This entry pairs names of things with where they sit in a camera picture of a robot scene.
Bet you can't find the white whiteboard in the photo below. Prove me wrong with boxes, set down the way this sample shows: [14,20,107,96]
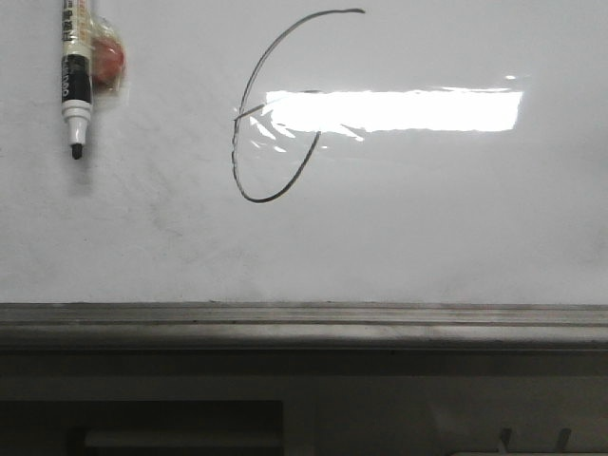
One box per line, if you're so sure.
[1,1,607,304]

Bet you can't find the white black whiteboard marker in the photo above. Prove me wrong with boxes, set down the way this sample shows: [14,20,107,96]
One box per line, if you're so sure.
[59,0,130,162]

